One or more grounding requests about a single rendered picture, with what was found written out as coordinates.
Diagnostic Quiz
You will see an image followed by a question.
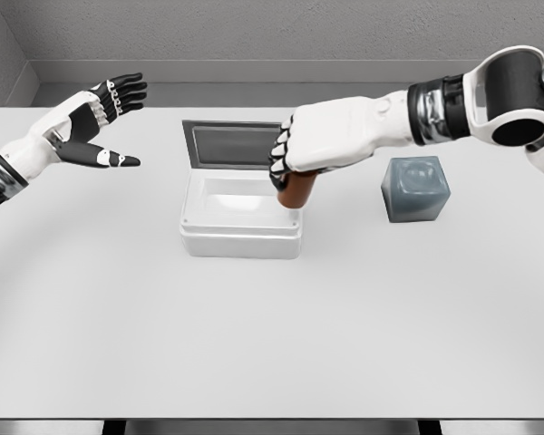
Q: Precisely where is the white box with open lid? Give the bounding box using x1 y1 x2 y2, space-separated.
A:
179 119 304 260

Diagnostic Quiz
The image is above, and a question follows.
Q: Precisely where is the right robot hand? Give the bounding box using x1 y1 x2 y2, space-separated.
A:
267 101 382 191

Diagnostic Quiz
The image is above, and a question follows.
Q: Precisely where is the grey-blue cube block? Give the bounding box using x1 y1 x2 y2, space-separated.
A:
380 156 451 224

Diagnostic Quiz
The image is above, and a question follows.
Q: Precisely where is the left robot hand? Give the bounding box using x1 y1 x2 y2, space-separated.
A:
28 72 149 169

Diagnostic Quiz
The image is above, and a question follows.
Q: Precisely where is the brown cylindrical cup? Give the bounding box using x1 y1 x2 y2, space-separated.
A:
276 169 318 210

